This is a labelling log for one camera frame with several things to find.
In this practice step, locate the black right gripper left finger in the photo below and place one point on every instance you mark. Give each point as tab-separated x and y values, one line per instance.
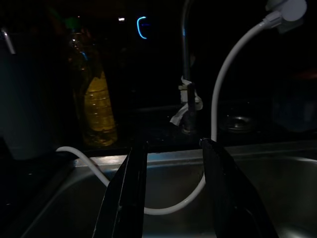
126	198

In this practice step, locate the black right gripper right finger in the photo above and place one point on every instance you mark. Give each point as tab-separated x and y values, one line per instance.
230	198

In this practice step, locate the stainless steel sink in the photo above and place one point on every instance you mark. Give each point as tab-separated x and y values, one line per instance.
284	186

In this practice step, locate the yellow oil bottle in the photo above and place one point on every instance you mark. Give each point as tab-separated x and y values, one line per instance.
99	106

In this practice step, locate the white cloth strip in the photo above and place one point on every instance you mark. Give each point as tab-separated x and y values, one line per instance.
182	112

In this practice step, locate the chrome faucet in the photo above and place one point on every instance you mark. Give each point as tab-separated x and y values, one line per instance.
186	49

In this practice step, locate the blue glowing indicator light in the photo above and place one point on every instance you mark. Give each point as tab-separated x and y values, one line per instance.
138	27

